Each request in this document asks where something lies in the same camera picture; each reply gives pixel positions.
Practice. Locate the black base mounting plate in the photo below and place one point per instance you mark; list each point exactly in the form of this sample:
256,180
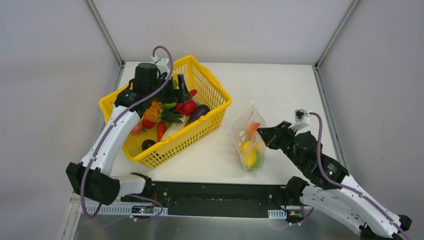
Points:
221,199

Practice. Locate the pink toy peach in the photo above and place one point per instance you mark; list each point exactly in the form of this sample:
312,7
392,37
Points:
137,129

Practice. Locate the yellow plastic shopping basket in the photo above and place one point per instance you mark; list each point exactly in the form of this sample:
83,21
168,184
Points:
204,89

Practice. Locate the small red toy chili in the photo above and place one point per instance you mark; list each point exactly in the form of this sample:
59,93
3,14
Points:
160,131

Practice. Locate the purple toy eggplant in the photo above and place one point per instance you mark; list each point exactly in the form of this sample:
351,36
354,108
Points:
198,112

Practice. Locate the orange toy peach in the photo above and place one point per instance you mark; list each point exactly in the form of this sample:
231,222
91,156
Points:
252,129

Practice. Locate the red toy strawberry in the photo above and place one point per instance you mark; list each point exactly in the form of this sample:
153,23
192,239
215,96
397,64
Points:
147,124

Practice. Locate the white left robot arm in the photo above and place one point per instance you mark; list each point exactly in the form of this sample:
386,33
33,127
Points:
91,178

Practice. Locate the yellow toy lemon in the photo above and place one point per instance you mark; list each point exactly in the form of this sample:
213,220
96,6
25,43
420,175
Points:
246,147

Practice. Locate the green toy pepper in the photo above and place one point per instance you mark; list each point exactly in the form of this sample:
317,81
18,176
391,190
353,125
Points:
260,158

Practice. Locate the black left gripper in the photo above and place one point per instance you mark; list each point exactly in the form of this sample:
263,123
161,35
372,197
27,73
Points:
171,96

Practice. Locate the white toy radish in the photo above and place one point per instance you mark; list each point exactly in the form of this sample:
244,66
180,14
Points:
174,127

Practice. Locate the clear zip top bag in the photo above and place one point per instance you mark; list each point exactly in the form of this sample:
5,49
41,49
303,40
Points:
240,136

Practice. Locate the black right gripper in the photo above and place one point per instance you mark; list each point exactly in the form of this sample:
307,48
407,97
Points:
281,136

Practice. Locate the orange toy pineapple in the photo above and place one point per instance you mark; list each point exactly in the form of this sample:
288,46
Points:
162,112

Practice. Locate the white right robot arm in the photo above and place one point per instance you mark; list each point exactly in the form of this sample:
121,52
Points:
330,188

